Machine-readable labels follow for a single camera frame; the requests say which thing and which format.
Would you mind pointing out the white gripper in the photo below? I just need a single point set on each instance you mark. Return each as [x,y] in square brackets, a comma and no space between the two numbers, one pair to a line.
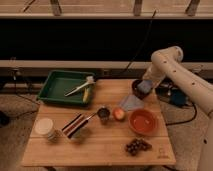
[155,75]

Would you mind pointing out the blue sponge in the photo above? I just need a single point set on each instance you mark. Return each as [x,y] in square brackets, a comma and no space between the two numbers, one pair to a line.
[145,86]

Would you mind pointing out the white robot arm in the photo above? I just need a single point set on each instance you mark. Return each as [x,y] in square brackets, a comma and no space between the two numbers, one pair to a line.
[166,63]

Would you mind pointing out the dark purple bowl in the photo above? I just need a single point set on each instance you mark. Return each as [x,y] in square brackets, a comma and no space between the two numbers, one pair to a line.
[135,90]

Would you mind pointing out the orange bowl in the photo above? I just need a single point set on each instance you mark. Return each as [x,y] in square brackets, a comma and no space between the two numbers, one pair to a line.
[143,122]

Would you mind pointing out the black power adapter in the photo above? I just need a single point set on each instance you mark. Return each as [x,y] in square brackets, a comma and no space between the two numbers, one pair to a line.
[178,98]

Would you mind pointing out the grey cloth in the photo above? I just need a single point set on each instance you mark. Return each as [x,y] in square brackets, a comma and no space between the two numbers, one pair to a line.
[131,102]

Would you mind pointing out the red apple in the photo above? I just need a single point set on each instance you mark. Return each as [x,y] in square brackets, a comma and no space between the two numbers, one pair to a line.
[118,114]

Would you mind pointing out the white dish brush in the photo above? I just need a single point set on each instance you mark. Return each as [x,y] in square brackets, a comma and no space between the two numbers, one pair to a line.
[89,81]

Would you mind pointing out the small dark cup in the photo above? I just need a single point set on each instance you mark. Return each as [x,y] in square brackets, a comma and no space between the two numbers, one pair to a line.
[103,114]

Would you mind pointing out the bunch of dark grapes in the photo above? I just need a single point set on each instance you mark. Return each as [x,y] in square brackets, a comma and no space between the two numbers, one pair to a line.
[137,145]

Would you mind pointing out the green plastic tray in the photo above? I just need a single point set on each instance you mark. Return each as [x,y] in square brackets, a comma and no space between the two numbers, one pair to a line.
[60,82]

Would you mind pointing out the white lidded jar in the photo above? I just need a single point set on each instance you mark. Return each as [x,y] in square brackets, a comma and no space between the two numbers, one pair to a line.
[45,128]

